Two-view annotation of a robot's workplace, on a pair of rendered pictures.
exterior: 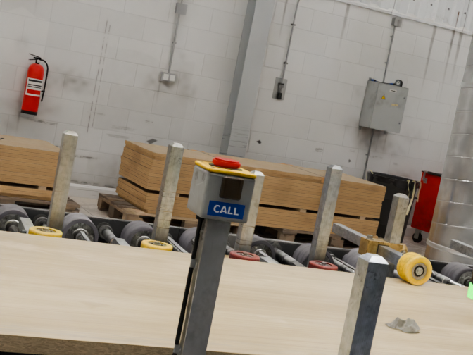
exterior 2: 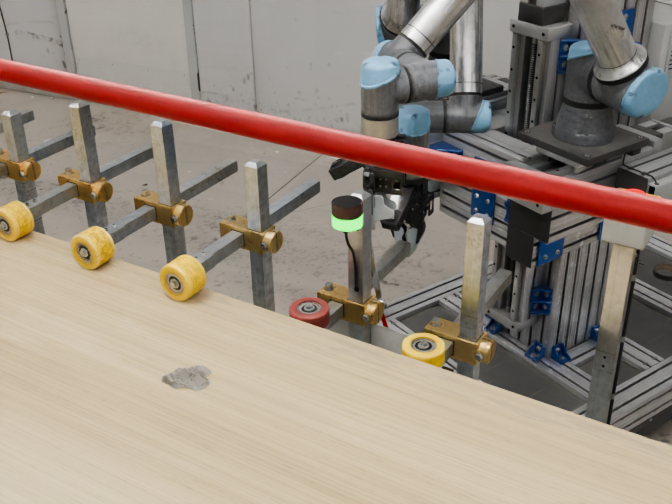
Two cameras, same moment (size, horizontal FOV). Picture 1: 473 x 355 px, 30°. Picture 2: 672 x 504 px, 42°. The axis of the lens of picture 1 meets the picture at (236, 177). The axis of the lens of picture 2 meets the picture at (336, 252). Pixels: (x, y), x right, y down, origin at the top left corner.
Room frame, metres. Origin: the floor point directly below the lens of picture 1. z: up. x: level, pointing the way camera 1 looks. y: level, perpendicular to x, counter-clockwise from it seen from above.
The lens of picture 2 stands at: (2.38, 0.72, 1.84)
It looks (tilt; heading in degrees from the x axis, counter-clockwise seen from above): 29 degrees down; 232
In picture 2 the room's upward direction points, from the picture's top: 1 degrees counter-clockwise
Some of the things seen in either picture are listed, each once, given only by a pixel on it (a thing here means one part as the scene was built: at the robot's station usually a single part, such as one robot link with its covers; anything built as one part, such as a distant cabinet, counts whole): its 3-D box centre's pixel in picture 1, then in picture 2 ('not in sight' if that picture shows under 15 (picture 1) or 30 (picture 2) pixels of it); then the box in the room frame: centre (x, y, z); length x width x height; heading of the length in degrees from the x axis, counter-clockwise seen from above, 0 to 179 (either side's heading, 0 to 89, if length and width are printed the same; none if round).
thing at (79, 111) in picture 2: not in sight; (93, 195); (1.66, -1.16, 0.93); 0.04 x 0.04 x 0.48; 20
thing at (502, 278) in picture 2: not in sight; (465, 323); (1.26, -0.29, 0.84); 0.44 x 0.03 x 0.04; 20
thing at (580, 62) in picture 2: not in sight; (593, 68); (0.67, -0.48, 1.21); 0.13 x 0.12 x 0.14; 75
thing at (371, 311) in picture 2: not in sight; (349, 305); (1.41, -0.48, 0.85); 0.14 x 0.06 x 0.05; 110
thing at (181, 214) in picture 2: not in sight; (163, 209); (1.58, -0.95, 0.95); 0.14 x 0.06 x 0.05; 110
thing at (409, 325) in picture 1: (407, 322); (187, 372); (1.83, -0.41, 0.91); 0.09 x 0.07 x 0.02; 135
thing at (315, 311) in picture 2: not in sight; (309, 329); (1.54, -0.45, 0.85); 0.08 x 0.08 x 0.11
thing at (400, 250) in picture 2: not in sight; (358, 289); (1.35, -0.52, 0.84); 0.43 x 0.03 x 0.04; 20
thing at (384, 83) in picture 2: not in sight; (381, 87); (1.30, -0.52, 1.29); 0.09 x 0.08 x 0.11; 165
